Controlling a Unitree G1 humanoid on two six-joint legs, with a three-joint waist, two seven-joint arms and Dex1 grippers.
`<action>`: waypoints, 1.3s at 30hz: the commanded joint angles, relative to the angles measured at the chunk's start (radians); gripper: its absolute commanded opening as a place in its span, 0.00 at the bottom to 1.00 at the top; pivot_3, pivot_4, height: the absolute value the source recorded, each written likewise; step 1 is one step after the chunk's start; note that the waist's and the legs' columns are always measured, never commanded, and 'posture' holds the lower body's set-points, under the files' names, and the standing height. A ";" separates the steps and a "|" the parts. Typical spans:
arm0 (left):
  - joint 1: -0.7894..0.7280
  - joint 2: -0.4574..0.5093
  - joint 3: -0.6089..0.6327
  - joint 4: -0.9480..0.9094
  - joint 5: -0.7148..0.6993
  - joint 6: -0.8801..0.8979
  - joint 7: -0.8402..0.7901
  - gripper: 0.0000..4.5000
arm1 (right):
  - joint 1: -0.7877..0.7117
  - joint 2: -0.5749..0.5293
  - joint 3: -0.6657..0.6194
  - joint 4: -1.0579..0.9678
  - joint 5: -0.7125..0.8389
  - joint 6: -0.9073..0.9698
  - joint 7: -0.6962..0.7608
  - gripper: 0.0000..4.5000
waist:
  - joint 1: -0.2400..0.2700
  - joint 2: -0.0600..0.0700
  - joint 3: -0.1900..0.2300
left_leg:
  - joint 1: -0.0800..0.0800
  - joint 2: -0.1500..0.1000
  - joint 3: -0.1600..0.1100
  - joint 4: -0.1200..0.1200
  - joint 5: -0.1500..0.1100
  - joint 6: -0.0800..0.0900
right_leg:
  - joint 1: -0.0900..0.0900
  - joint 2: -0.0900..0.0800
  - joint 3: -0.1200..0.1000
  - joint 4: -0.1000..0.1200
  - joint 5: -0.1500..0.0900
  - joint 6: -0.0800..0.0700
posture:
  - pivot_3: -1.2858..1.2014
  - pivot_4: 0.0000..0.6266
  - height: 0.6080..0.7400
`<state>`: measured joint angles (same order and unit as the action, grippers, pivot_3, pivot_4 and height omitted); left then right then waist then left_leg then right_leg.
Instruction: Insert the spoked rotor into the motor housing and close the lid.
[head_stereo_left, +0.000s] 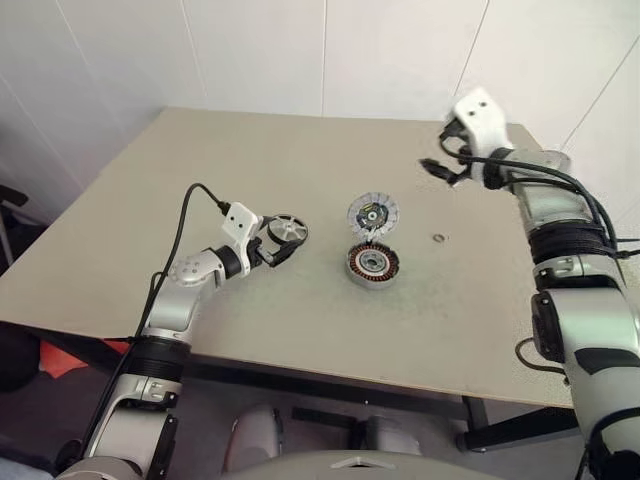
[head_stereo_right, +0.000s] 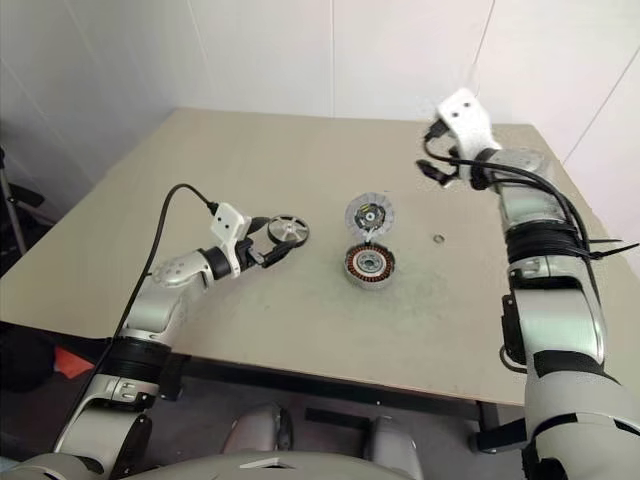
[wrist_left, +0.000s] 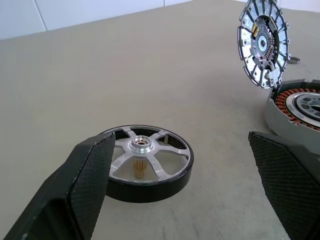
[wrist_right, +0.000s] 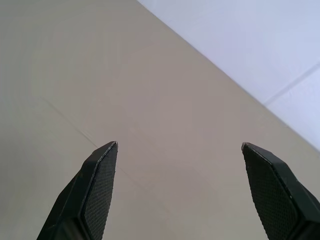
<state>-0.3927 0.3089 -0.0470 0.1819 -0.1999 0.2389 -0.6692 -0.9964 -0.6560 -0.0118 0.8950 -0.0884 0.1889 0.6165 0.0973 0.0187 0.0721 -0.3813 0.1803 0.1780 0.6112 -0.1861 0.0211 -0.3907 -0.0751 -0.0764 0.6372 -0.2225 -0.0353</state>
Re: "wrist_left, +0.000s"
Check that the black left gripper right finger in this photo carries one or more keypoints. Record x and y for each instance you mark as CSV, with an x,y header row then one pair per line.
x,y
290,180

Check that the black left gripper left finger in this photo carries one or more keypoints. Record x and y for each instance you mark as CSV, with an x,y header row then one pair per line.
x,y
75,190

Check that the silver spoked rotor black rim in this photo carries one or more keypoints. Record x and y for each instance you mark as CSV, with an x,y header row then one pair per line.
x,y
140,148

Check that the silver round motor lid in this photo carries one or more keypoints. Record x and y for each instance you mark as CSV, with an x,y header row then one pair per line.
x,y
262,42

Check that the grey motor housing copper windings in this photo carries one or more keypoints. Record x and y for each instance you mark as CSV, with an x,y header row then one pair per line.
x,y
275,117

